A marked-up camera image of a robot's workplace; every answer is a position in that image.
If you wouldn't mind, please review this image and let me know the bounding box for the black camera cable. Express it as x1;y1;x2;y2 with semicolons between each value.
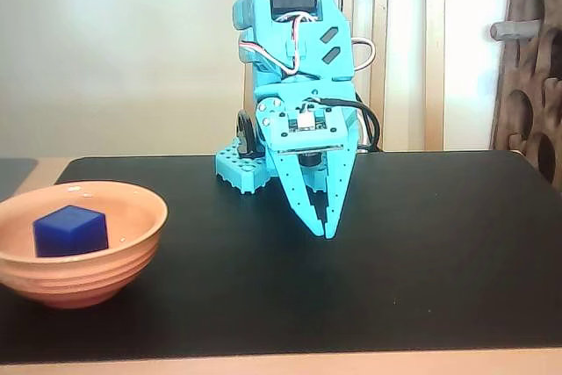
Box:
313;95;384;153

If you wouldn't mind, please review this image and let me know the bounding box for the brown panel with holes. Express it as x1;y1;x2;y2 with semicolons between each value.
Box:
488;0;562;194

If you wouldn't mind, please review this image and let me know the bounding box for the orange bowl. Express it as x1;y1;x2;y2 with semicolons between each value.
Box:
0;179;169;311

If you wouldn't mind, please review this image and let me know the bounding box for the black table mat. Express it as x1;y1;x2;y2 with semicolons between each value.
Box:
0;148;562;367

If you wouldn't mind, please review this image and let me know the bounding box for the beige slatted radiator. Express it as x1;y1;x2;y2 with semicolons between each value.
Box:
249;0;445;153

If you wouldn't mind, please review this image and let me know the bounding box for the white red servo wire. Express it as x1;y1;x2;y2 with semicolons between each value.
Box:
237;40;289;75
272;12;318;76
349;35;378;73

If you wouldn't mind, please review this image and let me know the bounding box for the cyan gripper finger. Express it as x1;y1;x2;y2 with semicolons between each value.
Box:
256;97;325;236
323;145;357;241

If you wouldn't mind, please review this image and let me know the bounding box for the cyan wrist camera mount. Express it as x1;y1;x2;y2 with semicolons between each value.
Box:
266;100;348;170

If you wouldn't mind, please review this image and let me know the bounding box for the blue cube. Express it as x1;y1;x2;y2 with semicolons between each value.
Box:
32;204;110;259

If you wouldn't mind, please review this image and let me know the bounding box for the cyan gripper body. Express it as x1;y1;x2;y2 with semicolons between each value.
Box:
256;77;359;150

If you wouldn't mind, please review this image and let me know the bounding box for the grey tube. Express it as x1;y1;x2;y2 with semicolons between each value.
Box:
487;19;541;41

